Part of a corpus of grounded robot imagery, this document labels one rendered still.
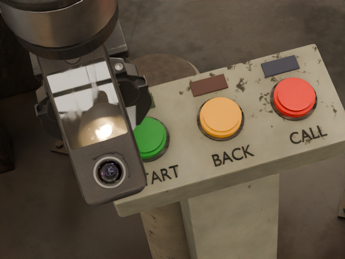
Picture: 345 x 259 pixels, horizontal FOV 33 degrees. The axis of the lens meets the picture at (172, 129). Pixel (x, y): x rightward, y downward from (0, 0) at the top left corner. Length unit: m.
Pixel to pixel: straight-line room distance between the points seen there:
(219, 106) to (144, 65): 0.22
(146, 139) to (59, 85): 0.18
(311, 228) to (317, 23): 0.64
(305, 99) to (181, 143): 0.13
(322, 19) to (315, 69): 1.05
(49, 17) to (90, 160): 0.11
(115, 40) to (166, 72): 0.31
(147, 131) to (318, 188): 0.75
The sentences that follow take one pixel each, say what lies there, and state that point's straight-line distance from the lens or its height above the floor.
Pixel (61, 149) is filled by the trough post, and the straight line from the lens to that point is 1.39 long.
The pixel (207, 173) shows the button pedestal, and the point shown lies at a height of 0.58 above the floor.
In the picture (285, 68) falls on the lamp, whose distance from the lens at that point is 0.61.
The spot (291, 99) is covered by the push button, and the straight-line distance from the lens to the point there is 0.58.
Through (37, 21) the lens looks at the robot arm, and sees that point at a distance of 0.34.
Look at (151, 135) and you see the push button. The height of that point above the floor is 0.61.
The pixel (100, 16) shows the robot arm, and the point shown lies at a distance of 0.36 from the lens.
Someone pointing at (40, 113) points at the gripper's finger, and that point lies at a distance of 0.46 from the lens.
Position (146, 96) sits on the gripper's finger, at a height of 0.69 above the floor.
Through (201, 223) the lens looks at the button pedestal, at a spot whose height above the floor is 0.49.
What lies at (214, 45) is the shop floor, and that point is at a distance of 1.58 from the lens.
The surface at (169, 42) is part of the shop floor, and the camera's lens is 1.61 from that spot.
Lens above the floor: 1.02
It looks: 48 degrees down
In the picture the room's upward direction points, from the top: 10 degrees counter-clockwise
